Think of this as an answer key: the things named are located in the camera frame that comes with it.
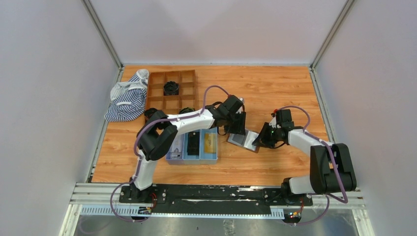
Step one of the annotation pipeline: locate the brown leather card holder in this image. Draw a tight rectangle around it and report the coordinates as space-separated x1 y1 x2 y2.
227 129 259 153

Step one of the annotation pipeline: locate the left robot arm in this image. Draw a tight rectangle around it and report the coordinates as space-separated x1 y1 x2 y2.
124 95 244 202

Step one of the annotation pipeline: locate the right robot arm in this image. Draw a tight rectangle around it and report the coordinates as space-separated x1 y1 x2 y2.
252 122 357 204

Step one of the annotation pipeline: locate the gold VIP card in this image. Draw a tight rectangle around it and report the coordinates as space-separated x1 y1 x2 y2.
204 133 217 154

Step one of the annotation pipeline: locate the black card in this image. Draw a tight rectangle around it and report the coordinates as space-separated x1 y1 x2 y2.
187 131 200 156

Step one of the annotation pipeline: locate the grey card in box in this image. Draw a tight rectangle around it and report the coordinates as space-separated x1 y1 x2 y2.
170 135 184 160

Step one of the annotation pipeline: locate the dark patterned rolled belt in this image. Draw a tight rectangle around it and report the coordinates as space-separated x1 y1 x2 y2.
179 107 195 115

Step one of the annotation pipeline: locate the blue three-compartment box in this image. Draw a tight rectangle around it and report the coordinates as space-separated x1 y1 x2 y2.
165 128 218 165

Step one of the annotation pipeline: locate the brown wooden grid tray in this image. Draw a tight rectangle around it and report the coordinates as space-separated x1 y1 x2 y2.
145 70 198 114

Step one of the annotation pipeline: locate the black rolled belt top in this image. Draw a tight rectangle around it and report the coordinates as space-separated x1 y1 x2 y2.
163 81 179 96

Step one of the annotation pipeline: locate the black rolled belt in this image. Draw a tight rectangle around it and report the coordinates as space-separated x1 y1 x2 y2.
144 108 159 119
163 81 179 96

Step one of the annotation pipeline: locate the black rolled belt left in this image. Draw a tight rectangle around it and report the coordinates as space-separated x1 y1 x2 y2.
144 108 159 119

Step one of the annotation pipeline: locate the striped blue white cloth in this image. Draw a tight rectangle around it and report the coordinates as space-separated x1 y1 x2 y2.
105 69 150 122

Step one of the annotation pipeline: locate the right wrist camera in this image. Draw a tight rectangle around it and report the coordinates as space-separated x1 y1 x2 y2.
269 109 295 128

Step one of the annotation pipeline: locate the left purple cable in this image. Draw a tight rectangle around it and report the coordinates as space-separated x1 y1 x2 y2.
110 85 230 223

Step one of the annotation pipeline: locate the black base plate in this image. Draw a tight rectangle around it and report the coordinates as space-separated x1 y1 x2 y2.
119 184 313 215

